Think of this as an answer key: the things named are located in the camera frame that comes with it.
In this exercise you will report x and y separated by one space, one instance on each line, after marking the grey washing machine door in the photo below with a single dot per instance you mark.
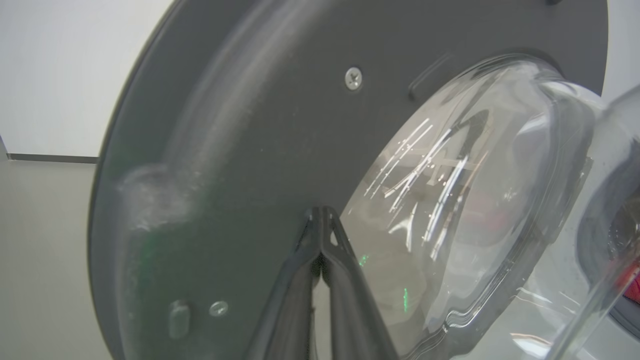
250 125

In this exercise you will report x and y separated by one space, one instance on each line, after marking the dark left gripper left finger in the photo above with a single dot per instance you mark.
287 305

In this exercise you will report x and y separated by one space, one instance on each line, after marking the white front-load washing machine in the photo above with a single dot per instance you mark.
625 40

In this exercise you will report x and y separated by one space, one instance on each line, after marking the grey wall baseboard strip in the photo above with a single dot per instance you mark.
50 158

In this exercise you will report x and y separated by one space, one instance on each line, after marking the red basketball jersey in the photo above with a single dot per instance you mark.
632 285

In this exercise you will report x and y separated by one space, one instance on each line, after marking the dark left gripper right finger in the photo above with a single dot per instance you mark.
350 310

